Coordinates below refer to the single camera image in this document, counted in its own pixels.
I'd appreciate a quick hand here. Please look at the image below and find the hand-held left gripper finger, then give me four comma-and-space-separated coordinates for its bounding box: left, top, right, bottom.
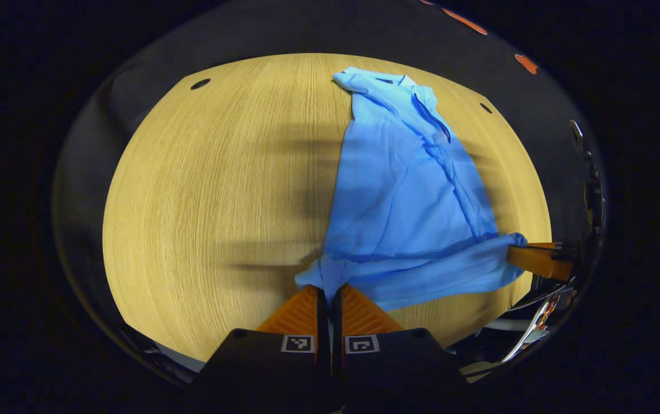
192, 286, 331, 403
330, 284, 471, 403

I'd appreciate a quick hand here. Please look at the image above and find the light blue T-shirt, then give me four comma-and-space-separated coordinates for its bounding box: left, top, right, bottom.
294, 66, 529, 312

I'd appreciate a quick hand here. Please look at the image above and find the white printed clothing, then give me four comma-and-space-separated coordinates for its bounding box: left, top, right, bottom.
502, 285, 578, 363

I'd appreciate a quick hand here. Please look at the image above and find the black backdrop cloth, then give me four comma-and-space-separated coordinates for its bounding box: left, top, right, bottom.
51, 0, 604, 346

